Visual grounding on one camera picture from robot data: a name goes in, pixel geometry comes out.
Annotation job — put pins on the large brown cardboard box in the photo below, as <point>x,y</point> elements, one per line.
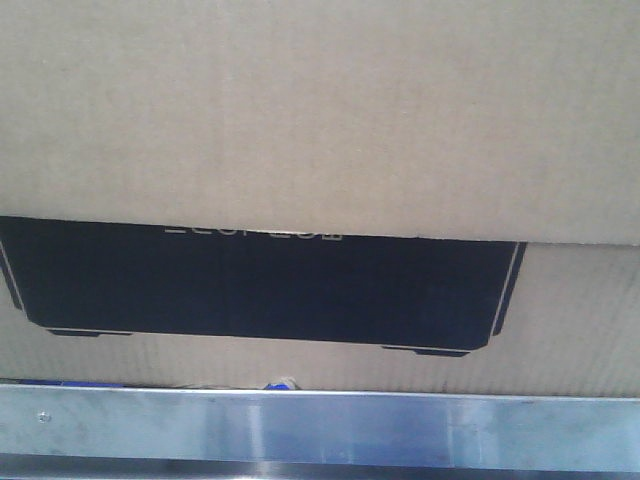
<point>477,120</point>

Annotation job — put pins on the blue item under box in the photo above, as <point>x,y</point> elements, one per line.
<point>282,384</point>

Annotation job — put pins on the metal shelf front rail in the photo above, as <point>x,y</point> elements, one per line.
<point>59,432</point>

